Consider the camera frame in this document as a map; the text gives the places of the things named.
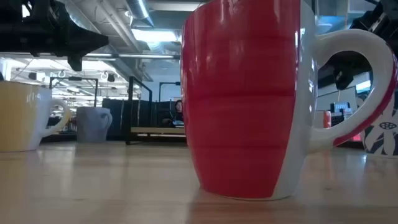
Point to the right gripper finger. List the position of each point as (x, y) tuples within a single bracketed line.
[(343, 79), (345, 57)]

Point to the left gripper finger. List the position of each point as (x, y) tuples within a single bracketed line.
[(90, 40), (75, 63)]

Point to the plain lavender mug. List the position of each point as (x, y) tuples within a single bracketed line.
[(90, 124)]

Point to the white mug with black print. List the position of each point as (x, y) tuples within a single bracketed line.
[(382, 137)]

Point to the yellow and white mug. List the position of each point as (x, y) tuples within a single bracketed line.
[(15, 118)]

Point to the red and white mug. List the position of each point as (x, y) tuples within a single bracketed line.
[(242, 109)]

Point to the black pegboard rig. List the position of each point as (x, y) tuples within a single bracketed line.
[(340, 112)]

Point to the long ceiling light tube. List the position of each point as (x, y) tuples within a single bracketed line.
[(140, 56)]

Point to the dark room partition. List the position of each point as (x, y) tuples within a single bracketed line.
[(118, 118)]

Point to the person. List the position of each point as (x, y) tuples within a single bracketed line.
[(178, 110)]

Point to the black aluminium table frame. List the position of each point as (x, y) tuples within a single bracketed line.
[(62, 137)]

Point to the black background rig frame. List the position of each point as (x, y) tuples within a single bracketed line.
[(169, 83)]

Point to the wooden shelf black metal frame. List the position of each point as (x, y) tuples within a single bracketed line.
[(155, 130)]

